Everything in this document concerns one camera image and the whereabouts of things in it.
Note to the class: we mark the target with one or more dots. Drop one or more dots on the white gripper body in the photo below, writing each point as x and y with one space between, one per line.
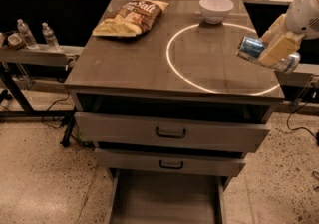
303 17

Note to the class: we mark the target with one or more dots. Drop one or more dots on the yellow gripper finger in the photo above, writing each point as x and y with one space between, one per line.
281 46
277 27

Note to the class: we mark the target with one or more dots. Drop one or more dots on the red bull can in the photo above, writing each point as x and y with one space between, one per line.
250 49

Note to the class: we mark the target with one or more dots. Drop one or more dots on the grey drawer cabinet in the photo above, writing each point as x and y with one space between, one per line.
183 68

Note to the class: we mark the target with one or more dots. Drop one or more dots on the open bottom drawer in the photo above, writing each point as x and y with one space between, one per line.
141 197

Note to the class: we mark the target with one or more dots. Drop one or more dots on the white bowl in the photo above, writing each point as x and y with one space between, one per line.
214 11

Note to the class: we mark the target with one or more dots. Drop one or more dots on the chips bag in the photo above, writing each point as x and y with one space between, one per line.
132 19

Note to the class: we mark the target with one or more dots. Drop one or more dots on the grey side bench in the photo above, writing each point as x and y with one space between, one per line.
42 56

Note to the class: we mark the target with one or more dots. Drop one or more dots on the right water bottle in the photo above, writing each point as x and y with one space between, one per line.
50 37

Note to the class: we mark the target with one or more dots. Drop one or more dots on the water bottle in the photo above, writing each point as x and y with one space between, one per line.
27 35
50 37

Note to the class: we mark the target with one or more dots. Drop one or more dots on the left water bottle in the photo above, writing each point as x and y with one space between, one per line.
27 35

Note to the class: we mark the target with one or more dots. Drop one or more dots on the small round container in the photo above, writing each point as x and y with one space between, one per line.
12 41

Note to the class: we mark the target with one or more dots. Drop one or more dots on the top drawer with handle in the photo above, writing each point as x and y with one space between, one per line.
138 131

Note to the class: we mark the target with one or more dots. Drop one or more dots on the drawer with handle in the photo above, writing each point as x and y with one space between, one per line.
172 163
138 131

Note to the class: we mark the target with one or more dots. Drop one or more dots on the middle drawer with handle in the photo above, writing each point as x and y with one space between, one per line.
172 163

